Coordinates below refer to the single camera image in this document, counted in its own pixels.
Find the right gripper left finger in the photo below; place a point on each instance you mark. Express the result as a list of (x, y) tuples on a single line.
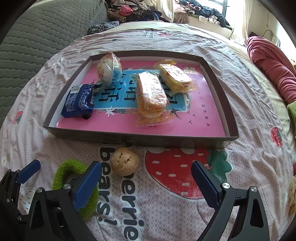
[(53, 215)]

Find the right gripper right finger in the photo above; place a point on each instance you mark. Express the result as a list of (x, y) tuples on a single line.
[(251, 221)]

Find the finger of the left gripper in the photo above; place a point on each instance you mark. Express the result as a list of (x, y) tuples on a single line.
[(28, 171)]

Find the blue cookie packet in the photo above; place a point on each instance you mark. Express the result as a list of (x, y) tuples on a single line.
[(79, 102)]

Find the brown walnut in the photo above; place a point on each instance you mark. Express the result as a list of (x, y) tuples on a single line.
[(124, 161)]

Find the red white snack packet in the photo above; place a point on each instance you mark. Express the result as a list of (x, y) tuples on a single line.
[(109, 69)]

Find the orange biscuit packet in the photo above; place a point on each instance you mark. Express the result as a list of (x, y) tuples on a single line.
[(152, 101)]

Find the yellow rice cracker packet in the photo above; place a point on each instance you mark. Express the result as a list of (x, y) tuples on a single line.
[(175, 78)]

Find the dark shallow cardboard box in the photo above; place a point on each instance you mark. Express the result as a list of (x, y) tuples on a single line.
[(86, 74)]

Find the cream scrunchie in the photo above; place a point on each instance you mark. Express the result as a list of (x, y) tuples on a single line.
[(292, 195)]

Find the pink strawberry bed sheet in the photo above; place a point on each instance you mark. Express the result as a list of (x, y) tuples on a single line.
[(158, 202)]

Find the green blanket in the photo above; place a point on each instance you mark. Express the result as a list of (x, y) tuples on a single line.
[(291, 108)]

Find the grey quilted headboard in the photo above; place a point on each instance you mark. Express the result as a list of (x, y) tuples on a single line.
[(37, 35)]

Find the dark patterned pillow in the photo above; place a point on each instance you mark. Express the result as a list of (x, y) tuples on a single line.
[(102, 27)]

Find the pink rolled blanket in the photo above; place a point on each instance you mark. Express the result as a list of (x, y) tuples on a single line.
[(274, 64)]

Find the clothes pile beside bed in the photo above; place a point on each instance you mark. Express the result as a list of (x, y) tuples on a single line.
[(134, 11)]

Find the clothes pile on windowsill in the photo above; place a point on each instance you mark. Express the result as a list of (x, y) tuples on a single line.
[(207, 13)]

